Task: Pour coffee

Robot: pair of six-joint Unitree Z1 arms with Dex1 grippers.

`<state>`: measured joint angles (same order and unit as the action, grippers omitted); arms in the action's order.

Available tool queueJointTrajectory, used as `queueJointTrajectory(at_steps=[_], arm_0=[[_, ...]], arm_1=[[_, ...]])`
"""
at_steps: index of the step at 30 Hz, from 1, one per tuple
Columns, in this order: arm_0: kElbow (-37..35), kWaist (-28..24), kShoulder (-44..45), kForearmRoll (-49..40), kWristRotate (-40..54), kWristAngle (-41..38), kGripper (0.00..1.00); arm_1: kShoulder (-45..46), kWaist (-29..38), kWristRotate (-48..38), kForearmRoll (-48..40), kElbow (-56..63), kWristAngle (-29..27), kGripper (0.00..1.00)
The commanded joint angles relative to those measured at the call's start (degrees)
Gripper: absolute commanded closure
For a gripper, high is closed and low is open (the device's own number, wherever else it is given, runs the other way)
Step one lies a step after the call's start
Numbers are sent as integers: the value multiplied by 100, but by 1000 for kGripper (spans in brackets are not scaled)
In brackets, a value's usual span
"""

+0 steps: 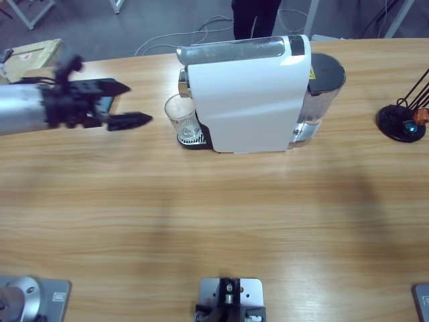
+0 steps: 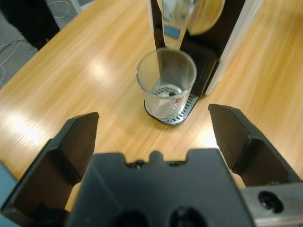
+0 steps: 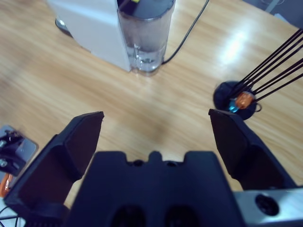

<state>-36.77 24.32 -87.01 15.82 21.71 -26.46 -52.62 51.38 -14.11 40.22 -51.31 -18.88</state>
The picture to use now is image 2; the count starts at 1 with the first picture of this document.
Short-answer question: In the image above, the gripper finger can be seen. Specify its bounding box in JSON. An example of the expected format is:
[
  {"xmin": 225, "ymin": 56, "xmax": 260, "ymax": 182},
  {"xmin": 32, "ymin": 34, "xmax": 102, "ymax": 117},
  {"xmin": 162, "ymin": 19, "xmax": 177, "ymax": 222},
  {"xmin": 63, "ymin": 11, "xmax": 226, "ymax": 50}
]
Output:
[
  {"xmin": 208, "ymin": 103, "xmax": 303, "ymax": 190},
  {"xmin": 0, "ymin": 111, "xmax": 100, "ymax": 227}
]

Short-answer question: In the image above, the white capsule coffee machine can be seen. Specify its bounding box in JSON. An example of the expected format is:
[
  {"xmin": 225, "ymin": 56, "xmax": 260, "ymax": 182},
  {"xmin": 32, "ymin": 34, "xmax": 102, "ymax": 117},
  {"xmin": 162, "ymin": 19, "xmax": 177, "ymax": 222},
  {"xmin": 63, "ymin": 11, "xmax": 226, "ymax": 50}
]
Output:
[{"xmin": 144, "ymin": 0, "xmax": 264, "ymax": 126}]

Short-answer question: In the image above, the clear drinking glass red logo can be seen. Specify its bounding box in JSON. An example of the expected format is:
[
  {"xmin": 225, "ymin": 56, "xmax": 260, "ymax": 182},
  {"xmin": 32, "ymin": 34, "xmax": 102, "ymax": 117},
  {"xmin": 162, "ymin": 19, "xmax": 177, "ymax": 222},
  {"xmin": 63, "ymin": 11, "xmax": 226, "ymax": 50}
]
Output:
[{"xmin": 136, "ymin": 48, "xmax": 198, "ymax": 119}]

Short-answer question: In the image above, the bystander in dark clothes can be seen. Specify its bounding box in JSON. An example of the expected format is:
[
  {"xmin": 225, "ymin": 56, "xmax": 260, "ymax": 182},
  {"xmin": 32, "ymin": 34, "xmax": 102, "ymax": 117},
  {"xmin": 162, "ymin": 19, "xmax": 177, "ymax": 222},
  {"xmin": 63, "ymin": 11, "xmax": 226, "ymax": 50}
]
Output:
[{"xmin": 0, "ymin": 0, "xmax": 60, "ymax": 51}]

